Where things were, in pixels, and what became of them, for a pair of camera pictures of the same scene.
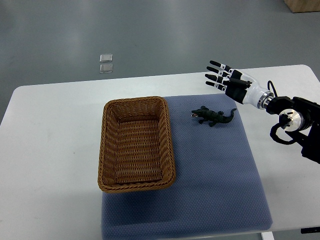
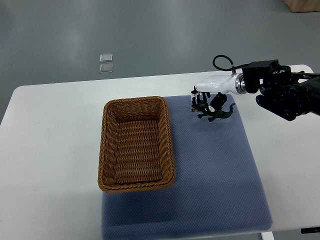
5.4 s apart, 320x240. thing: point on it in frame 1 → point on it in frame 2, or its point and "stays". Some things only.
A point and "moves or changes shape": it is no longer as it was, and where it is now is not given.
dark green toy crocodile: [212, 116] moves or changes shape
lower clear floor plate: [106, 68] stays
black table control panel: [310, 230] stays
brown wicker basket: [136, 150] stays
